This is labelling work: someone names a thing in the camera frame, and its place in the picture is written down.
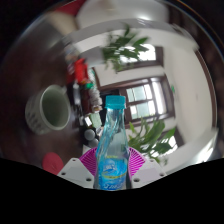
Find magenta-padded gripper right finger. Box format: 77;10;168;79
127;146;167;190

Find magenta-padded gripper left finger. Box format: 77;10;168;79
57;147;99;190

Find clear blue-capped drink bottle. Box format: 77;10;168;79
93;94;130;192

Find flat round red coaster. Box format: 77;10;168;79
41;152;65;176

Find large potted green plant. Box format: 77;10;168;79
128;118;176;164

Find grey headphones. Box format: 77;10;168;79
83;128;100;148

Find grey patterned ceramic cup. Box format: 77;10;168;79
24;84;73;136

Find dark wooden double door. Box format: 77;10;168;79
93;75;176;125

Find dark-framed window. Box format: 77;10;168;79
128;44;164;71

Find small potted green plant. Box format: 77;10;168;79
101;24;150;73

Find red carpeted staircase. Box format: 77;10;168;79
53;0;88;16

